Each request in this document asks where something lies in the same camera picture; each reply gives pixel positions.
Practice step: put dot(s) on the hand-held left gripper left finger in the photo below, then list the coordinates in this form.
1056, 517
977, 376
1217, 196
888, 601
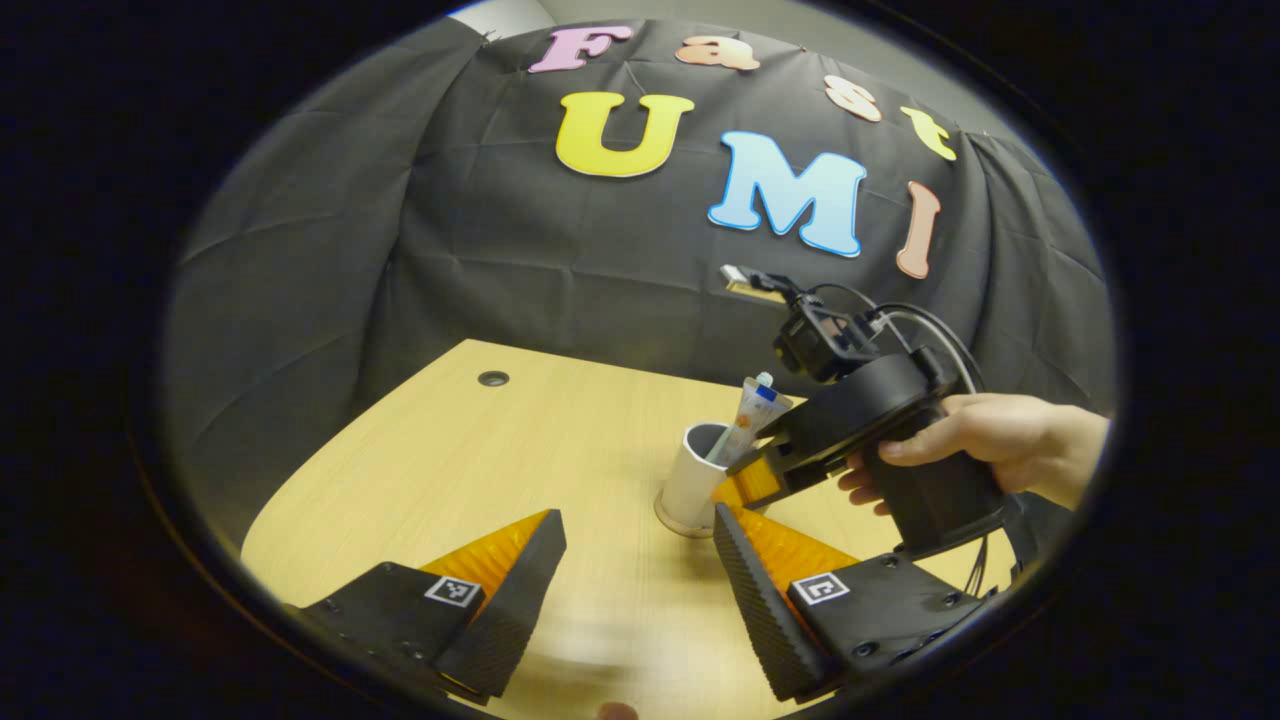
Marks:
505, 620

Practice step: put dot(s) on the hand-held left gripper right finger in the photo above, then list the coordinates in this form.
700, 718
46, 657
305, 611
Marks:
760, 620

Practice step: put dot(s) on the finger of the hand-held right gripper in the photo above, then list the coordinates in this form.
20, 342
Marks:
755, 485

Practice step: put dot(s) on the white cup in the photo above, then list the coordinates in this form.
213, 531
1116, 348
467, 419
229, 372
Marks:
690, 490

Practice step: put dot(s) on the white toothpaste tube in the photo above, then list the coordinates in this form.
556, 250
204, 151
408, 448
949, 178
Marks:
750, 415

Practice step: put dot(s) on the light wooden desktop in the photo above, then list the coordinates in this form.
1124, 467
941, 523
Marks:
500, 450

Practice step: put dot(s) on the black backdrop cloth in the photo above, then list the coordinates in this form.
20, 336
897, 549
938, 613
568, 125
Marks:
500, 250

